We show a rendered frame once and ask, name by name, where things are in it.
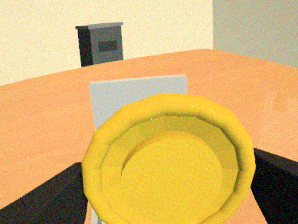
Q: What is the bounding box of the yellow plate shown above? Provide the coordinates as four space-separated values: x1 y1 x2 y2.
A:
81 93 255 224

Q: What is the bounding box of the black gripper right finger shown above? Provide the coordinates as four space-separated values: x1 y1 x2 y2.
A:
250 148 298 224

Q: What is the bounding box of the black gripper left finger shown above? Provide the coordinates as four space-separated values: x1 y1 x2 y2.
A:
0 163 88 224

